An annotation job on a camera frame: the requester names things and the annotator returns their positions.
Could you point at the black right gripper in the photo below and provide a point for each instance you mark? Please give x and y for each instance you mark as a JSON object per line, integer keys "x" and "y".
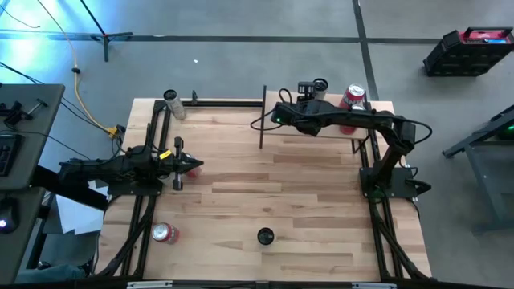
{"x": 297, "y": 114}

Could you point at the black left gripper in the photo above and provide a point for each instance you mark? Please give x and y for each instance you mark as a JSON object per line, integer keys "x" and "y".
{"x": 168, "y": 168}

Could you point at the white Celsius drink can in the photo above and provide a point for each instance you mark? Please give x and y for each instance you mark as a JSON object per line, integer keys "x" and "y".
{"x": 320, "y": 85}
{"x": 176, "y": 110}
{"x": 266, "y": 236}

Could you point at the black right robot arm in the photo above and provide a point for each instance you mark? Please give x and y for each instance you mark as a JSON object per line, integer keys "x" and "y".
{"x": 361, "y": 118}

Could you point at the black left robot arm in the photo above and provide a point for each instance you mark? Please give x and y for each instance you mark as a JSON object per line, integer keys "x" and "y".
{"x": 104, "y": 168}

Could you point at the yellow label tag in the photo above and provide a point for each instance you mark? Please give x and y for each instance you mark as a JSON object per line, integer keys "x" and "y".
{"x": 166, "y": 154}

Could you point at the black table clamp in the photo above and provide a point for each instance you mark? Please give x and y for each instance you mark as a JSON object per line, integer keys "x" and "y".
{"x": 194, "y": 97}

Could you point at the black support beam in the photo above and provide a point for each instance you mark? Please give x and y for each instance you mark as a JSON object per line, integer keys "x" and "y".
{"x": 68, "y": 192}

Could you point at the white paper sheets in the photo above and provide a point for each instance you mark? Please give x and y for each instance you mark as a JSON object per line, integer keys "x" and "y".
{"x": 76, "y": 216}

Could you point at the black tripod stand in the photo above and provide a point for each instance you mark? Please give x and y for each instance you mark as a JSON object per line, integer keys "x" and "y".
{"x": 105, "y": 44}

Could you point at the grey desk top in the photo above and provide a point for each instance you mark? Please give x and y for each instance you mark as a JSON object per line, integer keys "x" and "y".
{"x": 24, "y": 241}
{"x": 40, "y": 140}

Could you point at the black and red tool case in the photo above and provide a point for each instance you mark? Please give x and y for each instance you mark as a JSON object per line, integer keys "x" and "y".
{"x": 458, "y": 60}

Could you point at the person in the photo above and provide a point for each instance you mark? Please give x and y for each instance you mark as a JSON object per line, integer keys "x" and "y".
{"x": 52, "y": 273}

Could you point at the black desk clamp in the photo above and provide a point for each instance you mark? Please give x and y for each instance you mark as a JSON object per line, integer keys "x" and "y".
{"x": 16, "y": 114}

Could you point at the black keyboard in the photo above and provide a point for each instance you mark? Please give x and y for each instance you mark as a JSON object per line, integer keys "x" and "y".
{"x": 8, "y": 154}

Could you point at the black computer mouse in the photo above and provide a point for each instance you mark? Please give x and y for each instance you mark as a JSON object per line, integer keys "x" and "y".
{"x": 10, "y": 214}

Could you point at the grey metal stand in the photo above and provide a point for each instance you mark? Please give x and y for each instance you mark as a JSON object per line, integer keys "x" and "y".
{"x": 478, "y": 168}

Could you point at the wooden shelf with black frame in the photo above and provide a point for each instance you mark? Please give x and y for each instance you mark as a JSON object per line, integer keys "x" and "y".
{"x": 273, "y": 98}

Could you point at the black aluminium rig frame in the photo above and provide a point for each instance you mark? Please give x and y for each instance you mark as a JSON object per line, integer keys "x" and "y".
{"x": 225, "y": 103}

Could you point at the silver bracket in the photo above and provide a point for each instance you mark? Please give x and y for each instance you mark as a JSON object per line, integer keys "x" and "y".
{"x": 373, "y": 285}
{"x": 148, "y": 284}

